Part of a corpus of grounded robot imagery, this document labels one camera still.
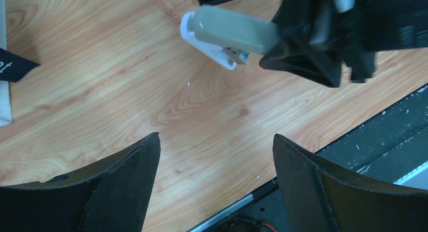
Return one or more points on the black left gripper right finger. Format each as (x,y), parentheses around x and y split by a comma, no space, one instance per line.
(320,195)

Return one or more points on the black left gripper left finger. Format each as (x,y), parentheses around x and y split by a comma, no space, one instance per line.
(111,194)

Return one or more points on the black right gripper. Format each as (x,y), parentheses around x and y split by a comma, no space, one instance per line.
(358,29)

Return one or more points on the beige canvas tote bag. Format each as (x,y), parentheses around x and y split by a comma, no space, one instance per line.
(13,69)

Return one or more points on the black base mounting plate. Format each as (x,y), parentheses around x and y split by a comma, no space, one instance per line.
(391,147)

